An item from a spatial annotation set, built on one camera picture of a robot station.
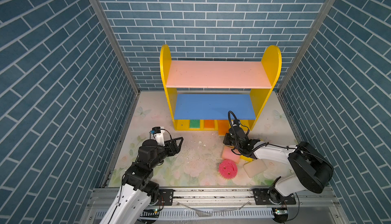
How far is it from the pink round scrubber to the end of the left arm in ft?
0.94

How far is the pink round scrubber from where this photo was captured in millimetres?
802

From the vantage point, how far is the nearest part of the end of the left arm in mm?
554
